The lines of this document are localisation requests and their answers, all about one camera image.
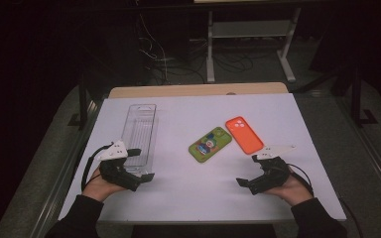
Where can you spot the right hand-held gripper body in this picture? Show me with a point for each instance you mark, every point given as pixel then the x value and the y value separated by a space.
pixel 273 175

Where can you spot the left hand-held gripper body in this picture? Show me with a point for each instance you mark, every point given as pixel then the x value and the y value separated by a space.
pixel 115 172

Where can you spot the clear plastic tray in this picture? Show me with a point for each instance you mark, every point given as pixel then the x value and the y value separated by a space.
pixel 140 129

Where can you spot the orange phone case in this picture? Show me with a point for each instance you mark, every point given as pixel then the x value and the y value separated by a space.
pixel 244 135

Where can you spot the green cartoon phone case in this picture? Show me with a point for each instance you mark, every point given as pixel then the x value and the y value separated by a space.
pixel 210 144

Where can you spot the person's left hand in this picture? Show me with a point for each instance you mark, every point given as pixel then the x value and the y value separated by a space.
pixel 97 188

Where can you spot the person's right hand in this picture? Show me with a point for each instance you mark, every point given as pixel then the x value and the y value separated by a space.
pixel 294 191

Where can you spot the black metal stand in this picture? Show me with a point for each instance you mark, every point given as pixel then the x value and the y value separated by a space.
pixel 356 99
pixel 82 105

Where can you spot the grey metal rail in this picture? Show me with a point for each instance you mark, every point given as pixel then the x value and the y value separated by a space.
pixel 373 165
pixel 63 185

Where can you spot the white metal desk frame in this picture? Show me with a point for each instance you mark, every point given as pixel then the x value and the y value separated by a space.
pixel 249 29

